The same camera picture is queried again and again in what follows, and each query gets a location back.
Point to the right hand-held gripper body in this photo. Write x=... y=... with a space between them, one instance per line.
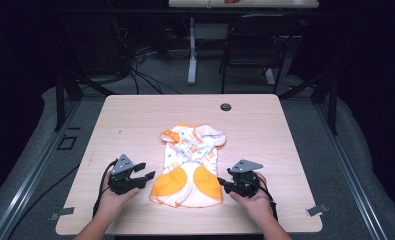
x=243 y=182

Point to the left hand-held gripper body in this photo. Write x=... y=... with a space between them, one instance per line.
x=121 y=181

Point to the orange and white baby garment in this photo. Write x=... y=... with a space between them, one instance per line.
x=188 y=170

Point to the person's left hand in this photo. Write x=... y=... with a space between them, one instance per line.
x=113 y=200

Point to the person's right hand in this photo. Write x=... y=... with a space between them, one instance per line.
x=256 y=203

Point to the grey tape strip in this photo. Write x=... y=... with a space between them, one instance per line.
x=62 y=212
x=317 y=210

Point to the white desk leg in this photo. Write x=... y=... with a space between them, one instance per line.
x=192 y=53

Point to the black chair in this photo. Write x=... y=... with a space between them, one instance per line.
x=256 y=46

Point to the orange item on desk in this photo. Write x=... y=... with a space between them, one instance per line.
x=232 y=1

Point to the aluminium floor rail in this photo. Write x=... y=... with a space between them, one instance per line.
x=348 y=173
x=28 y=180

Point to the black metal frame post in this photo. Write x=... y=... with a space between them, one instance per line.
x=60 y=103
x=332 y=103

